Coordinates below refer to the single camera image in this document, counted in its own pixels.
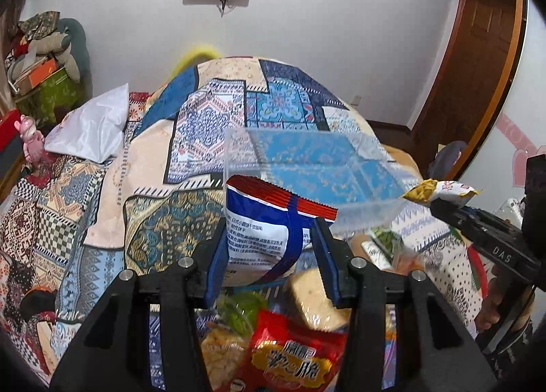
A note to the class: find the blue white red snack bag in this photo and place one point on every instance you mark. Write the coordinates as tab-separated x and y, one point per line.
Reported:
267	229

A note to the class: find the red noodle snack bag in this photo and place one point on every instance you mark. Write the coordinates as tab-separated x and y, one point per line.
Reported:
284	356

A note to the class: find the pink toy figure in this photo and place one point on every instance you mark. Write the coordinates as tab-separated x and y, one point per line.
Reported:
32	139

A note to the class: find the yellow cracker snack bag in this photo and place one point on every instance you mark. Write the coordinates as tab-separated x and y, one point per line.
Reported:
223	352

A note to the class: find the white wall socket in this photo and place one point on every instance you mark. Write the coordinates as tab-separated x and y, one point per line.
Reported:
356	100

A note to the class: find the grey cloth on door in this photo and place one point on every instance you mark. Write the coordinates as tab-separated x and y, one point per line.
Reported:
445	160

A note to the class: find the person's right hand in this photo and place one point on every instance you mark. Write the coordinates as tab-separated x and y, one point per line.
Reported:
488	314

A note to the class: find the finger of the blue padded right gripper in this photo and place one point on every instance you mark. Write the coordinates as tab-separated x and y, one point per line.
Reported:
450	213

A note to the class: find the white green snack packet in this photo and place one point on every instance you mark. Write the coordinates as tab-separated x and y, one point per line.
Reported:
384	247

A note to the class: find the small yellow white snack packet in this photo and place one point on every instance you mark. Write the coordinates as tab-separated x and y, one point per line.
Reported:
429	190

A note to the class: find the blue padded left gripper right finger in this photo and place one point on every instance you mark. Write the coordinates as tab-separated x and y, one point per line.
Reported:
328	262

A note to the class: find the clear plastic storage box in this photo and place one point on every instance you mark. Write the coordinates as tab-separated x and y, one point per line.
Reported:
349	171

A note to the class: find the patchwork patterned bed quilt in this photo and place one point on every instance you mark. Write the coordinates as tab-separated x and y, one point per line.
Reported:
64	234

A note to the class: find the brown wooden door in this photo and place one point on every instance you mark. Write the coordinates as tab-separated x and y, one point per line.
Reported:
472	82

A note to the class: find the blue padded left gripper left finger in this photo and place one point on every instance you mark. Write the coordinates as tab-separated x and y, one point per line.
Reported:
216	264

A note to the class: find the pile of clothes and boxes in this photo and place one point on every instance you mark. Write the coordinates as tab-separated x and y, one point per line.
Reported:
48	67

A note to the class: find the white pillow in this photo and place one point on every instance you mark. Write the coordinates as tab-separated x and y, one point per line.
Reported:
94	131

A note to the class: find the clear cracker block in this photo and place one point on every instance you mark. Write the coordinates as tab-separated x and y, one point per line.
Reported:
312	303

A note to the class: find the yellow plastic stool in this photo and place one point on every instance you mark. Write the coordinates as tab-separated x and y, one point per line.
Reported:
195	56

